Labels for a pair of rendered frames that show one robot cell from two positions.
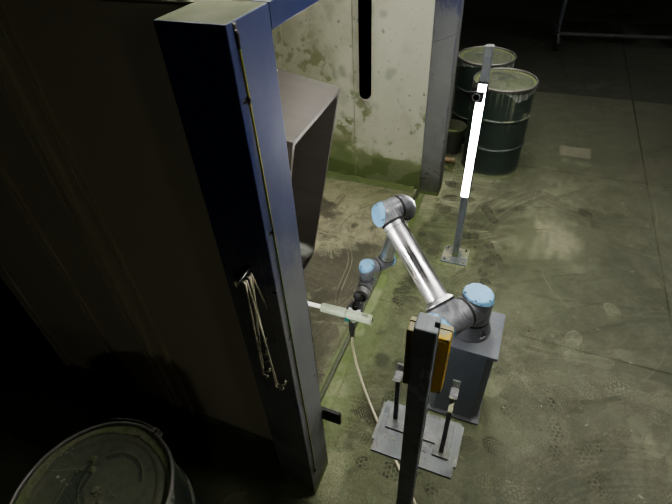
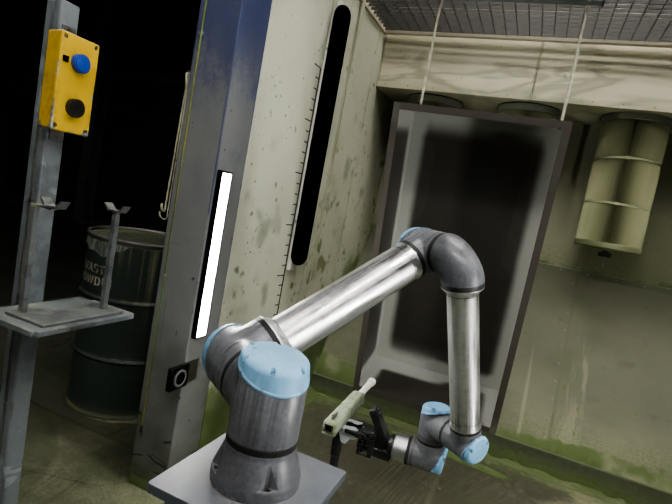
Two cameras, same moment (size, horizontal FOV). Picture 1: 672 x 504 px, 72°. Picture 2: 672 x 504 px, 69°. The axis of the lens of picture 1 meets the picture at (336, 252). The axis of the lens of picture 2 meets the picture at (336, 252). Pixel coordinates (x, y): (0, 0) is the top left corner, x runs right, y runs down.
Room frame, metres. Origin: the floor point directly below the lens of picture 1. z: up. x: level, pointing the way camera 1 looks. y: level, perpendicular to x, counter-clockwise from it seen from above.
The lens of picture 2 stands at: (1.53, -1.65, 1.24)
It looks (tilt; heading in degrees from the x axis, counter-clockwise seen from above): 6 degrees down; 87
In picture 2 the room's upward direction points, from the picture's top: 11 degrees clockwise
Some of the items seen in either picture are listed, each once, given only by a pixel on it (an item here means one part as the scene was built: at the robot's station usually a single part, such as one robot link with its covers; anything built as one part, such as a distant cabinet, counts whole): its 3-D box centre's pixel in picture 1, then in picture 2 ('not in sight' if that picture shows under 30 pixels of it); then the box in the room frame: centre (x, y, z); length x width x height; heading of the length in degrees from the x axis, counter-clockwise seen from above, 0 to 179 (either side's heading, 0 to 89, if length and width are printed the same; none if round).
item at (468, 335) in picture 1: (472, 321); (259, 454); (1.50, -0.67, 0.69); 0.19 x 0.19 x 0.10
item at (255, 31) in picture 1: (280, 341); (205, 203); (1.10, 0.23, 1.14); 0.18 x 0.18 x 2.29; 66
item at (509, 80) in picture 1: (505, 80); not in sight; (4.13, -1.65, 0.86); 0.54 x 0.54 x 0.01
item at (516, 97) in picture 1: (496, 124); not in sight; (4.13, -1.64, 0.44); 0.59 x 0.58 x 0.89; 170
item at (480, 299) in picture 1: (475, 304); (268, 391); (1.50, -0.67, 0.83); 0.17 x 0.15 x 0.18; 120
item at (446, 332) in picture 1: (426, 357); (68, 85); (0.79, -0.24, 1.42); 0.12 x 0.06 x 0.26; 66
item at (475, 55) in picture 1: (486, 56); not in sight; (4.78, -1.67, 0.86); 0.54 x 0.54 x 0.01
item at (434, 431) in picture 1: (421, 410); (75, 258); (0.89, -0.28, 0.95); 0.26 x 0.15 x 0.32; 66
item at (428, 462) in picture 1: (416, 437); (62, 314); (0.87, -0.27, 0.78); 0.31 x 0.23 x 0.01; 66
